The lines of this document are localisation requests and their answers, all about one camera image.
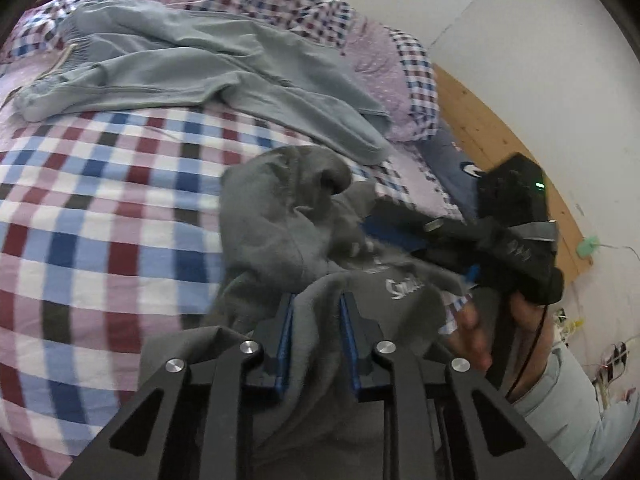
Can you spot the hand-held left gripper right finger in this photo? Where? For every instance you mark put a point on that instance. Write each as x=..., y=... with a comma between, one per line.
x=347, y=345

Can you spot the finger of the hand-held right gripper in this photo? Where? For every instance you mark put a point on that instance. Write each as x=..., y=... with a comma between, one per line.
x=472, y=274
x=395, y=232

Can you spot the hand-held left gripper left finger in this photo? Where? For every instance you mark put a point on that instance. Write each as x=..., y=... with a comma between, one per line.
x=285, y=345

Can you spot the dark grey t-shirt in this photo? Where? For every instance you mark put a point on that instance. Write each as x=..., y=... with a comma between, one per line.
x=280, y=230

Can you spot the person's right forearm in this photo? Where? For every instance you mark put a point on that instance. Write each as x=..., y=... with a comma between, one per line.
x=575, y=410

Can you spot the person's right hand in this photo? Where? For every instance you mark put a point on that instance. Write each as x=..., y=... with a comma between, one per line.
x=470, y=332

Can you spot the blue plush cushion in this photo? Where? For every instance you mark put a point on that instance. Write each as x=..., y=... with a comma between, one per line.
x=450, y=170

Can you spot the wooden headboard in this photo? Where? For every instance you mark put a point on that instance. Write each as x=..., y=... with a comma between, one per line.
x=500, y=130

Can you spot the light green charger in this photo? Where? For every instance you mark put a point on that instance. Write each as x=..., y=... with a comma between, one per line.
x=590, y=247

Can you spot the checked purple pillow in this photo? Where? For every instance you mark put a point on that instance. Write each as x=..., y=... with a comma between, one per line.
x=395, y=85

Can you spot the checked bed sheet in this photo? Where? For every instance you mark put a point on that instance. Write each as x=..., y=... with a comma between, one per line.
x=100, y=210

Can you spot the light grey-green shirt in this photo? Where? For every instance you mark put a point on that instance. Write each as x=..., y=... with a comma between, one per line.
x=190, y=70

